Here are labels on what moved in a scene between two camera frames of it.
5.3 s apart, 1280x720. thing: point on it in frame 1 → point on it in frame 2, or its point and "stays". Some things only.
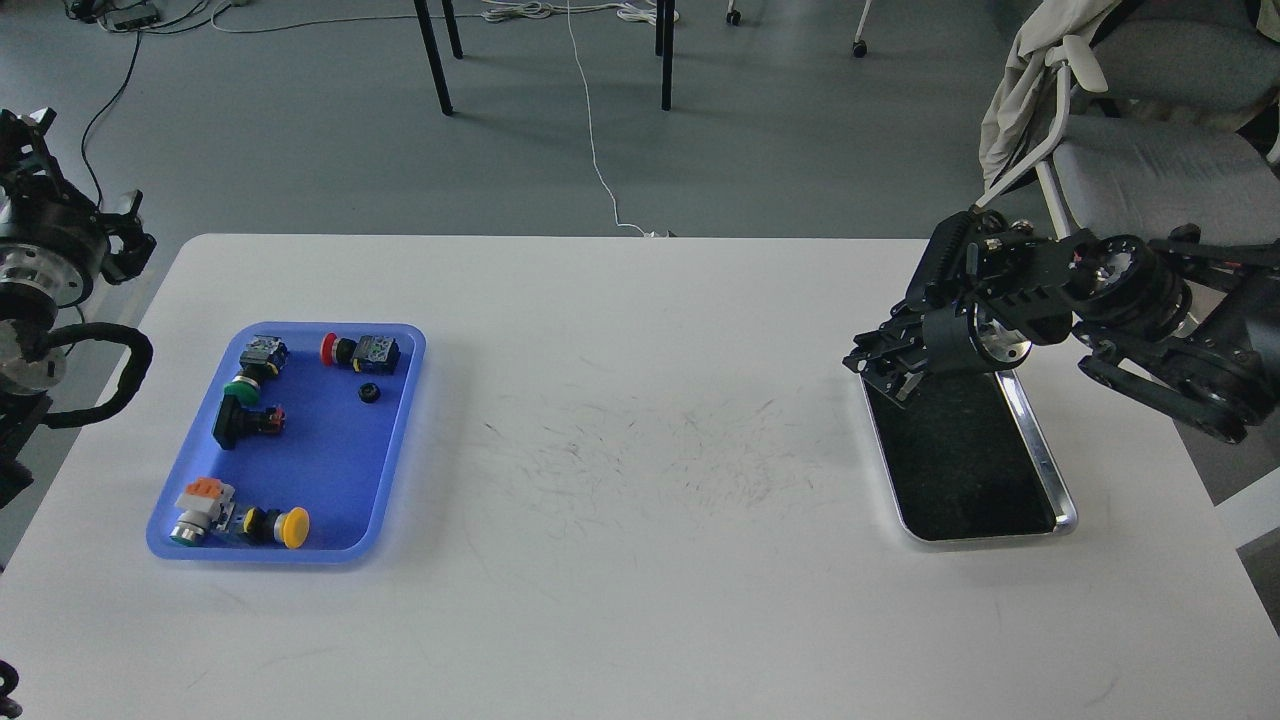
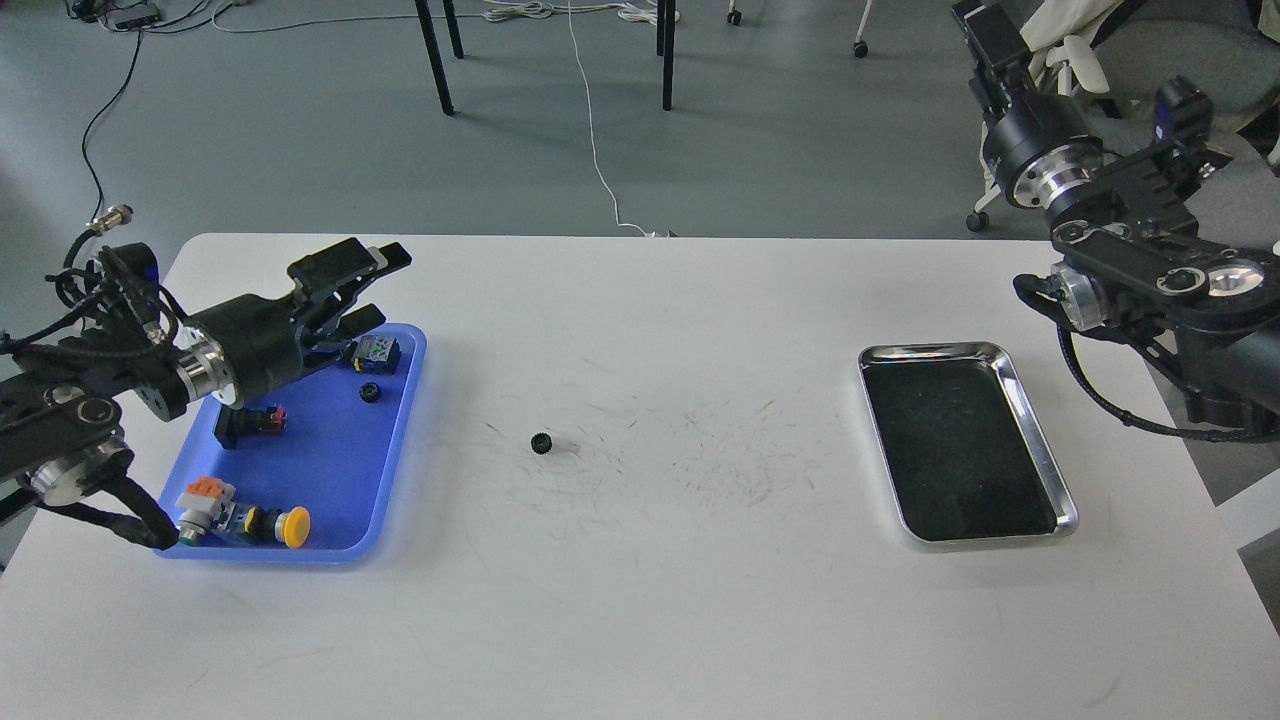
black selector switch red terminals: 236,418 stays
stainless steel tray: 965,459 stays
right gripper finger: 903,337 → 1004,74
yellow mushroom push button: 290,527 stays
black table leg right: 665,19 stays
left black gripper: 53,239 → 254,343
